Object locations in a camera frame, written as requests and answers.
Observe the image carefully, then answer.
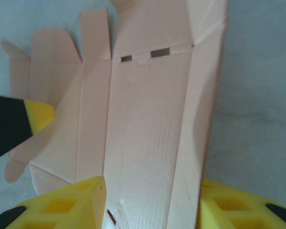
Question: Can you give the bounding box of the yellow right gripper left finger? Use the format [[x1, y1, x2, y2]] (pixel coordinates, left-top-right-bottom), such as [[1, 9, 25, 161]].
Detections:
[[0, 176, 108, 229]]

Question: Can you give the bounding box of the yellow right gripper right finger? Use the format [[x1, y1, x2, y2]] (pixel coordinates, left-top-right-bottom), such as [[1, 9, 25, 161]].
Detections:
[[196, 178, 286, 229]]

